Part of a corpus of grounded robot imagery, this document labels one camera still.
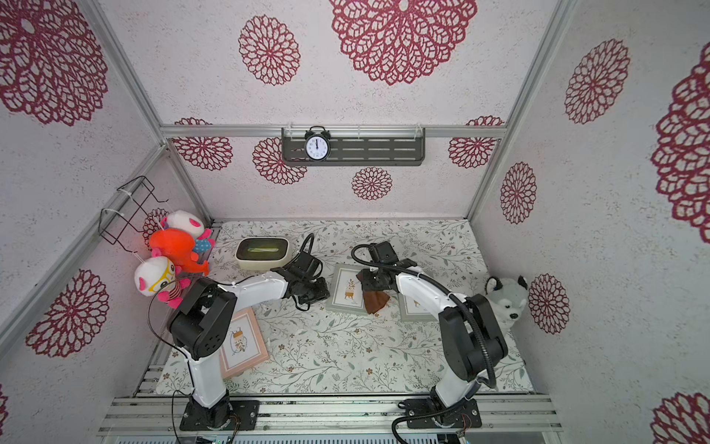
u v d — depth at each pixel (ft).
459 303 1.57
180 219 3.10
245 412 2.41
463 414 2.38
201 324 1.64
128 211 2.57
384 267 2.21
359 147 3.19
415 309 3.07
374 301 2.81
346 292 3.19
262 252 3.43
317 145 2.95
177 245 2.99
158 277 2.61
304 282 2.45
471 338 1.50
